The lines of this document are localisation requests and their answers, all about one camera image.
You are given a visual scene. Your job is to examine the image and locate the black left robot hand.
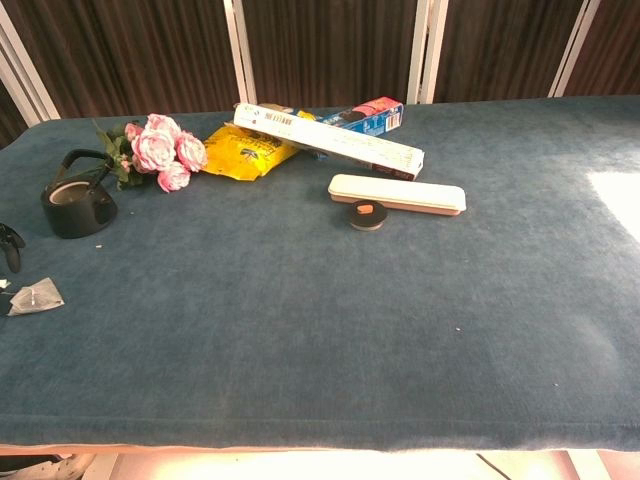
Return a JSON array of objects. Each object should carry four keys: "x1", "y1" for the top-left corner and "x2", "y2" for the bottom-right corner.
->
[{"x1": 0, "y1": 222, "x2": 27, "y2": 274}]

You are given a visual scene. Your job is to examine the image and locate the grey mesh tea bag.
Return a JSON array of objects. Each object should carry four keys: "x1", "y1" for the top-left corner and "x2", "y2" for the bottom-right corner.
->
[{"x1": 0, "y1": 277, "x2": 66, "y2": 318}]

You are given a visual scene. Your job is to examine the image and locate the yellow snack bag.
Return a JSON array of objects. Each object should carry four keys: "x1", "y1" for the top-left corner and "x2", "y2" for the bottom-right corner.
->
[{"x1": 201, "y1": 124, "x2": 302, "y2": 183}]

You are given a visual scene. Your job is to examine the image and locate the pink artificial flower bouquet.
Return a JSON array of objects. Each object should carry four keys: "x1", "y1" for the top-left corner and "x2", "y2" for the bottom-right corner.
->
[{"x1": 93, "y1": 113, "x2": 209, "y2": 194}]

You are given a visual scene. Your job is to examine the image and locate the white scuffed base under table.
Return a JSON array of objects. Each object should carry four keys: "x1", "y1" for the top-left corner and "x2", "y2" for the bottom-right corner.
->
[{"x1": 0, "y1": 452, "x2": 97, "y2": 480}]

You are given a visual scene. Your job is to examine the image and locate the blue velvet tablecloth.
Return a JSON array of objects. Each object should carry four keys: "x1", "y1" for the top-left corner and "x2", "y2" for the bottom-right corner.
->
[{"x1": 0, "y1": 94, "x2": 640, "y2": 454}]

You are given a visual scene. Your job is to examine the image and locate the long white cardboard box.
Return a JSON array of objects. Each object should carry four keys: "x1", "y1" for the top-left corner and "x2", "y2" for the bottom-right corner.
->
[{"x1": 232, "y1": 102, "x2": 427, "y2": 182}]

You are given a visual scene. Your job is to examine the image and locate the round black lid orange tab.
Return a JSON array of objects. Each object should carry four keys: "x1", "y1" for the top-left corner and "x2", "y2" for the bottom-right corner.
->
[{"x1": 348, "y1": 198, "x2": 389, "y2": 233}]

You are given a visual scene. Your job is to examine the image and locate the blue cookie box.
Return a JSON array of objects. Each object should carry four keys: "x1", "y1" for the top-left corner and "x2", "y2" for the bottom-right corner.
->
[{"x1": 297, "y1": 96, "x2": 406, "y2": 135}]

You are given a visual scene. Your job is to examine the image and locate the white and pink flat case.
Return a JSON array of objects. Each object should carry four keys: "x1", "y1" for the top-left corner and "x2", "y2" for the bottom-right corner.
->
[{"x1": 327, "y1": 173, "x2": 468, "y2": 218}]

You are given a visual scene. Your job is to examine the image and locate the white table leg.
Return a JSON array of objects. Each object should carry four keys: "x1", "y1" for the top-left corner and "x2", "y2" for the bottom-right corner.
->
[{"x1": 563, "y1": 449, "x2": 614, "y2": 480}]

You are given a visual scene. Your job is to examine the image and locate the black teapot with handle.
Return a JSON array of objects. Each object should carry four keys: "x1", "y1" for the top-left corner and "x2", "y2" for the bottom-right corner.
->
[{"x1": 39, "y1": 148, "x2": 120, "y2": 240}]

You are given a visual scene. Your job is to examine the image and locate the white screen frame post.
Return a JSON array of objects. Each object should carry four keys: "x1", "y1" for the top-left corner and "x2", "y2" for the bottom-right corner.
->
[
  {"x1": 547, "y1": 0, "x2": 602, "y2": 99},
  {"x1": 406, "y1": 0, "x2": 450, "y2": 106},
  {"x1": 0, "y1": 4, "x2": 62, "y2": 125},
  {"x1": 222, "y1": 0, "x2": 258, "y2": 107}
]

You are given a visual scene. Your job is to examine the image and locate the black cable under table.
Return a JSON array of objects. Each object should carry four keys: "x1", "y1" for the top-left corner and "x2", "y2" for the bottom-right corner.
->
[{"x1": 476, "y1": 452, "x2": 512, "y2": 480}]

